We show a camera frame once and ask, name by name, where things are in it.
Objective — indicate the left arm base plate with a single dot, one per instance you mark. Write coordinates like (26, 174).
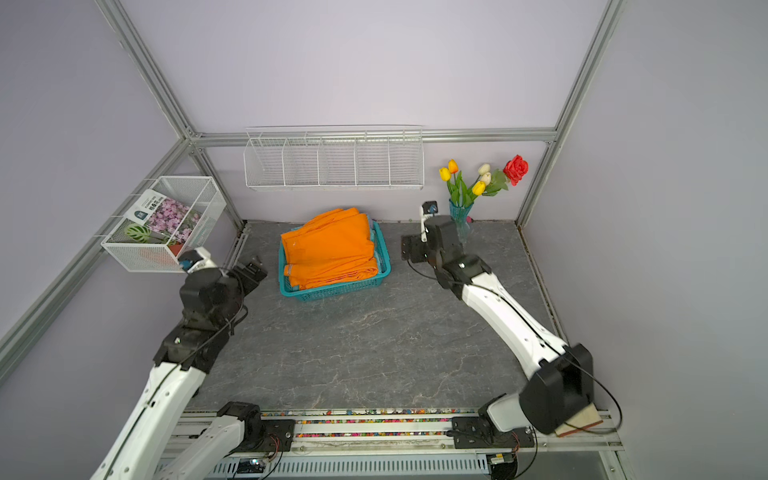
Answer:
(268, 435)

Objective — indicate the white wire wall shelf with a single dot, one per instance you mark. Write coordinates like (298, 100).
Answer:
(350, 157)

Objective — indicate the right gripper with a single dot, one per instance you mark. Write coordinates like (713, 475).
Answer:
(415, 252)

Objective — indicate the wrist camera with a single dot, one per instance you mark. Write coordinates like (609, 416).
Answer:
(428, 210)
(194, 260)

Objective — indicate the pink flower plant pot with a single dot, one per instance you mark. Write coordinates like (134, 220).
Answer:
(171, 224)

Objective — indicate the orange pants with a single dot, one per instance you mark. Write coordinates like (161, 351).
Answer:
(334, 247)

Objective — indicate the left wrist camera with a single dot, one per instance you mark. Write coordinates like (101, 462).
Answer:
(194, 260)

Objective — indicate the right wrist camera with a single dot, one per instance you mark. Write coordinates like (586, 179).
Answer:
(428, 210)

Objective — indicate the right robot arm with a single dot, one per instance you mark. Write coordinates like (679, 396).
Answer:
(560, 382)

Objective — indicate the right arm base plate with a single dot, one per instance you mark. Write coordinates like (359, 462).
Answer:
(479, 433)

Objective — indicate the yellow tulip bunch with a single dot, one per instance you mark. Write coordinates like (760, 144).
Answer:
(464, 190)

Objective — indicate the glass vase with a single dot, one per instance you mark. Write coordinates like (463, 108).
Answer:
(460, 215)

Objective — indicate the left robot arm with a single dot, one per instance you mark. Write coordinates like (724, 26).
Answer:
(182, 362)

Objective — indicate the white wire side basket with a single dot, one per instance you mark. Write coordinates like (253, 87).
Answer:
(200, 193)

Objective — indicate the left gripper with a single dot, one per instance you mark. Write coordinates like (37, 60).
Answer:
(250, 279)

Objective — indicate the teal plastic basket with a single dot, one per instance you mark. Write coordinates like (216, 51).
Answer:
(381, 255)

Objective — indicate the red rose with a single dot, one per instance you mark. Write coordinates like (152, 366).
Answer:
(516, 169)

